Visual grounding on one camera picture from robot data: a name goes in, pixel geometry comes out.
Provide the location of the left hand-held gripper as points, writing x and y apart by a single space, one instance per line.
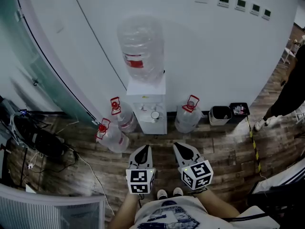
139 179

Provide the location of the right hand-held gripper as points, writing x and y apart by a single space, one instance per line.
196 174

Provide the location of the white water dispenser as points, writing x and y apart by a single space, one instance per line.
153 128

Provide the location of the white cup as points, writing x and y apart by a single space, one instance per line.
155 115

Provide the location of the person's left forearm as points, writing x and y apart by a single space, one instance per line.
125 211

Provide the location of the person's right forearm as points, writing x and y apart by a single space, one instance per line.
218 204

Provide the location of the large clear water bottle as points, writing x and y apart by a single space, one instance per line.
140 46

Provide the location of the person's right white shoe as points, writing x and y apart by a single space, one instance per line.
178 191

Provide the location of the person's white shoe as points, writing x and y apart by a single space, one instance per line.
162 194
178 191

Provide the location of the person's left white shoe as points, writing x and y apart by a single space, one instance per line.
162 194

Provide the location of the white trash bin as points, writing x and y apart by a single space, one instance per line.
219 118

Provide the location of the person's printed white shirt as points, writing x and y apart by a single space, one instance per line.
176 216

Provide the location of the black trash bin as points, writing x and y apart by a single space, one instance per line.
239 110

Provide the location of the yellow black hazard tape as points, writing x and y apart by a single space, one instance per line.
255 149

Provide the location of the black and white furniture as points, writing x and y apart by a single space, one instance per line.
278 194

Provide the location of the black equipment pile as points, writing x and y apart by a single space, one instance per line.
35 135

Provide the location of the white slatted appliance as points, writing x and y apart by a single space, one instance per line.
47 211

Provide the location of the white power adapter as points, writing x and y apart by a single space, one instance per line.
30 166

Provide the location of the white folding chair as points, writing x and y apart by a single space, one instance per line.
288 55

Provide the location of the frosted glass partition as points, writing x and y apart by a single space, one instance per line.
35 56

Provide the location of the white wall thermostat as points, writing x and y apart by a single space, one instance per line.
255 9
266 14
240 4
223 0

